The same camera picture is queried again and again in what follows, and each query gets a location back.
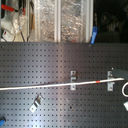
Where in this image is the middle metal cable clip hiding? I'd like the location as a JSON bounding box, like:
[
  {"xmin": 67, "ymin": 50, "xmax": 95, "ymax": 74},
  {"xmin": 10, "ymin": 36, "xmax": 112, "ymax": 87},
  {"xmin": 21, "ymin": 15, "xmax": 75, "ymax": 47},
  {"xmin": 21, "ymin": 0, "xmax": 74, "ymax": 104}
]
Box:
[{"xmin": 70, "ymin": 71, "xmax": 77, "ymax": 91}]

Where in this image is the blue clamp top right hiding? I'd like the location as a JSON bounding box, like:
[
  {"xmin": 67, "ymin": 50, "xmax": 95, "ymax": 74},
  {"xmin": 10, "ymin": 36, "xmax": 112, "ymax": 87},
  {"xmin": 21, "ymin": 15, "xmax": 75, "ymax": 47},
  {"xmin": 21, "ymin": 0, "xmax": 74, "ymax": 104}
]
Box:
[{"xmin": 90, "ymin": 26, "xmax": 98, "ymax": 44}]

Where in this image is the lower left metal clip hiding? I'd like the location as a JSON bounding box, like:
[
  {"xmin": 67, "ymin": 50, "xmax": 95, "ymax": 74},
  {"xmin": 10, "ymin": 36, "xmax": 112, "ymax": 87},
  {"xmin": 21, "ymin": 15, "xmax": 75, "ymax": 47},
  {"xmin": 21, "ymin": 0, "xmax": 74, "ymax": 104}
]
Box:
[{"xmin": 30, "ymin": 95, "xmax": 44, "ymax": 113}]

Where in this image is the black perforated pegboard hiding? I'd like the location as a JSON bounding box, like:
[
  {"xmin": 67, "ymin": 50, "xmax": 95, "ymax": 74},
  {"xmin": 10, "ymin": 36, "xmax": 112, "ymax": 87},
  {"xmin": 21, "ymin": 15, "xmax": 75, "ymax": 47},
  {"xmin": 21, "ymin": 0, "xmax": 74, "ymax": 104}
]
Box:
[{"xmin": 0, "ymin": 43, "xmax": 128, "ymax": 128}]

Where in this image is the right metal cable clip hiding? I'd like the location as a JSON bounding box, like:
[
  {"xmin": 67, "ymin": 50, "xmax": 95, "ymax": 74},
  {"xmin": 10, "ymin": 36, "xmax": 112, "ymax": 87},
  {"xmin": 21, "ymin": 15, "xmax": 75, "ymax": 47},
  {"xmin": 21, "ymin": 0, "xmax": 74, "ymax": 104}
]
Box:
[{"xmin": 107, "ymin": 71, "xmax": 115, "ymax": 91}]

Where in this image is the white connector plug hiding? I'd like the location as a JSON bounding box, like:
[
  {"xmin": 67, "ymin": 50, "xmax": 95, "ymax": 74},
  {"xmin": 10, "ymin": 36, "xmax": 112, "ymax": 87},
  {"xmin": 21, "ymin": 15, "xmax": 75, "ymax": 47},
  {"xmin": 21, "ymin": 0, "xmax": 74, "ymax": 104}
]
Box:
[{"xmin": 123, "ymin": 101, "xmax": 128, "ymax": 111}]

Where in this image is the white cable with red band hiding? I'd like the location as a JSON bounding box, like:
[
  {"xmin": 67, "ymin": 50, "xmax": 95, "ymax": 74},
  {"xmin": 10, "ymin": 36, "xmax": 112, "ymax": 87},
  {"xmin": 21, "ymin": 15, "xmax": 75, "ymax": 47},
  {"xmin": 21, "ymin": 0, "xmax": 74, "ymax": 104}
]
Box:
[{"xmin": 0, "ymin": 77, "xmax": 125, "ymax": 91}]

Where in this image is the clear plastic wrapped panel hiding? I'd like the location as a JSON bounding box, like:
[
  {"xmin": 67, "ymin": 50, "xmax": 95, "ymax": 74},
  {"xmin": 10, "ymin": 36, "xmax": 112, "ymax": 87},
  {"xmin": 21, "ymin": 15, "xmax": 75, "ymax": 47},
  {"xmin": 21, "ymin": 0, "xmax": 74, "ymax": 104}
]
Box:
[{"xmin": 34, "ymin": 0, "xmax": 86, "ymax": 43}]

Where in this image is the white cable loop right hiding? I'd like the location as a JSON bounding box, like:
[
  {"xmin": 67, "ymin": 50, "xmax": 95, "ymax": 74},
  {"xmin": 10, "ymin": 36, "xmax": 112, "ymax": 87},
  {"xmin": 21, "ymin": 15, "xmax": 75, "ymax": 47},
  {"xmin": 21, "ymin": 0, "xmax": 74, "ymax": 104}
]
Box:
[{"xmin": 121, "ymin": 82, "xmax": 128, "ymax": 98}]

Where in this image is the metal cable clip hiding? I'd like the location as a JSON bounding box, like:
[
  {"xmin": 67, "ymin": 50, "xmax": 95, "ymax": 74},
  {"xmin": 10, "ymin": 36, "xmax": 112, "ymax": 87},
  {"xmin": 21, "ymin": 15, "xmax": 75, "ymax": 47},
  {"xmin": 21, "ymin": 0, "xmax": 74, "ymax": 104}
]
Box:
[
  {"xmin": 107, "ymin": 71, "xmax": 115, "ymax": 91},
  {"xmin": 70, "ymin": 71, "xmax": 77, "ymax": 91}
]

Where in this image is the white aluminium frame post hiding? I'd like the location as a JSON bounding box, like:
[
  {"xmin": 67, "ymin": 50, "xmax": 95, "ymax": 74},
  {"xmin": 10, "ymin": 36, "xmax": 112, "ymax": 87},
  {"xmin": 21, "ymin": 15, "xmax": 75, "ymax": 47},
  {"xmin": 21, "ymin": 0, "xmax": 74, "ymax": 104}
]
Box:
[{"xmin": 54, "ymin": 0, "xmax": 61, "ymax": 42}]

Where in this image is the red handled tool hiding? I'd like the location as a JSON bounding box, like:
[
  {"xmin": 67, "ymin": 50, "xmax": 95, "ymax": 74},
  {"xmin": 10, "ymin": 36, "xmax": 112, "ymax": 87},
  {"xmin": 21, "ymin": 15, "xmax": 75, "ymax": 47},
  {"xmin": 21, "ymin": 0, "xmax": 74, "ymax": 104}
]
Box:
[{"xmin": 1, "ymin": 4, "xmax": 25, "ymax": 15}]

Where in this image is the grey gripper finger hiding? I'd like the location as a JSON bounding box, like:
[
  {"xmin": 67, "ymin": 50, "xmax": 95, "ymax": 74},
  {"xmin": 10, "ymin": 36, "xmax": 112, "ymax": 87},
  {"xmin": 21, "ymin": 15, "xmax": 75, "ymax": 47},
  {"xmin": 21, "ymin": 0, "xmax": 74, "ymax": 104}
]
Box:
[{"xmin": 112, "ymin": 69, "xmax": 128, "ymax": 80}]

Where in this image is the blue object bottom left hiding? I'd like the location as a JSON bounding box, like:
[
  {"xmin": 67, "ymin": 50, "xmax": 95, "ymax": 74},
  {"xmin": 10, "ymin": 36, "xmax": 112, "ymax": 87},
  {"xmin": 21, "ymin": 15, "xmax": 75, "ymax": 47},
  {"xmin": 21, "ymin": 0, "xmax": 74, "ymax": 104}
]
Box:
[{"xmin": 0, "ymin": 116, "xmax": 6, "ymax": 126}]

